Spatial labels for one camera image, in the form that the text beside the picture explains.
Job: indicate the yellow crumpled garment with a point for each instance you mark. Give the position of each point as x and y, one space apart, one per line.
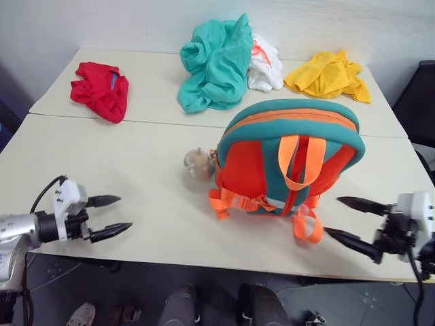
323 78

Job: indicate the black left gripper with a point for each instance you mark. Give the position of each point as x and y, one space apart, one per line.
76 227

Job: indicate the black dark rounded shape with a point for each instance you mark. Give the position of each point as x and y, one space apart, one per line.
260 305

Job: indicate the brown shoe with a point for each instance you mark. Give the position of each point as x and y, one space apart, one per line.
124 314

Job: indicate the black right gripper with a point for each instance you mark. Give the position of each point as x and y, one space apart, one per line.
397 236

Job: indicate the dark furniture piece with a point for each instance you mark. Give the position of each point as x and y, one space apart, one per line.
7 115

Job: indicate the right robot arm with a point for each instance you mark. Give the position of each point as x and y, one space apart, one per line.
429 254

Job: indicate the grey white shoe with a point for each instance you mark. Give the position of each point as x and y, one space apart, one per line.
81 316

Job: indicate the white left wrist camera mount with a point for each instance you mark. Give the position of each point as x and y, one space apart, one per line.
69 195

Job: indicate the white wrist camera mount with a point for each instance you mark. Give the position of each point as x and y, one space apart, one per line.
414 203
69 195

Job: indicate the orange and teal backpack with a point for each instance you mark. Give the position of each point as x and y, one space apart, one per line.
244 163

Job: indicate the black chair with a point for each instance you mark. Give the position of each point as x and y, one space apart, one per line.
421 102

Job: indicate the teal crumpled garment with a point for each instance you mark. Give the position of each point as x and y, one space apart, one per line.
217 68

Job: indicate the grey dark rounded shape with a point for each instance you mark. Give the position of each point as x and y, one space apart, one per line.
180 305

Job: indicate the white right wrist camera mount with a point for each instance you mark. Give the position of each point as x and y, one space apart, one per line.
414 203

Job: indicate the red crumpled garment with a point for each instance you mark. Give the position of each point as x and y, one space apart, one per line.
98 95

